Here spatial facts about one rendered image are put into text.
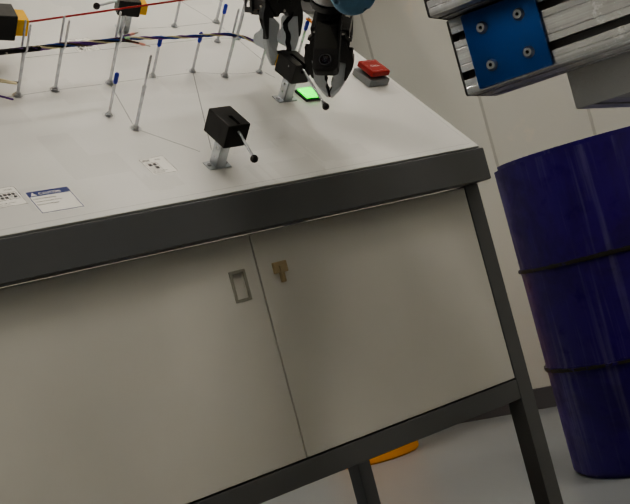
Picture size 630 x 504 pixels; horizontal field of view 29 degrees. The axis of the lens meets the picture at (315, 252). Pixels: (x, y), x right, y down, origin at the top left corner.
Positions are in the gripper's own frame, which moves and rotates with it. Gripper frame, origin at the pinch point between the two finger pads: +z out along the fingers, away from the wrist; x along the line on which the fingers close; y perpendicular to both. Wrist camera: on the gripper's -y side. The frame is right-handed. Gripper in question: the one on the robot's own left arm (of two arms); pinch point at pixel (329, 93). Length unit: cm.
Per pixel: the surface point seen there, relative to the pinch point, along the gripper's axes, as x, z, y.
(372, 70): -5.6, 12.3, 23.9
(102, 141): 35.0, -7.7, -27.3
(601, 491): -68, 118, -1
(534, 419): -45, 56, -28
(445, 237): -24.0, 26.6, -8.4
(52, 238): 34, -14, -57
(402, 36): 2, 143, 217
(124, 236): 25, -9, -50
